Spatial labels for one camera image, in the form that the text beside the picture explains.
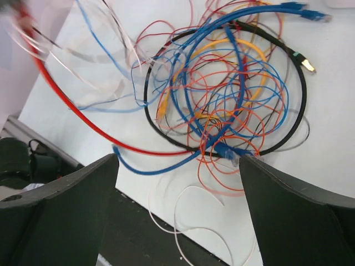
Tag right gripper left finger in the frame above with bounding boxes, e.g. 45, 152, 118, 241
1, 154, 119, 265

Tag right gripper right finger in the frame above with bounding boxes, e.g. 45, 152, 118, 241
239, 155, 354, 265

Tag thin blue wire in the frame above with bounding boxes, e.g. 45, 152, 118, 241
74, 0, 289, 139

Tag thin white wire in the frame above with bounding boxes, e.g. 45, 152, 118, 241
5, 0, 156, 106

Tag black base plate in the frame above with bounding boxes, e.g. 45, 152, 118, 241
97, 188, 231, 266

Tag orange thin wire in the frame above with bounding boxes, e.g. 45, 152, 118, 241
155, 55, 289, 197

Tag blue ethernet cable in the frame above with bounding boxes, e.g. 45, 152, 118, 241
169, 1, 333, 161
112, 121, 239, 176

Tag loose white wire near base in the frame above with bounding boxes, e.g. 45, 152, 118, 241
146, 182, 257, 266

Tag black cable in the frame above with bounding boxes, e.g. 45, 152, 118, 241
144, 21, 317, 157

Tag yellow ethernet cable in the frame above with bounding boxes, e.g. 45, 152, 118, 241
155, 38, 268, 121

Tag red thin wire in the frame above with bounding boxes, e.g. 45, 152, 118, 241
133, 0, 286, 84

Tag red ethernet cable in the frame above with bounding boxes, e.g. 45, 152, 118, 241
11, 0, 195, 156

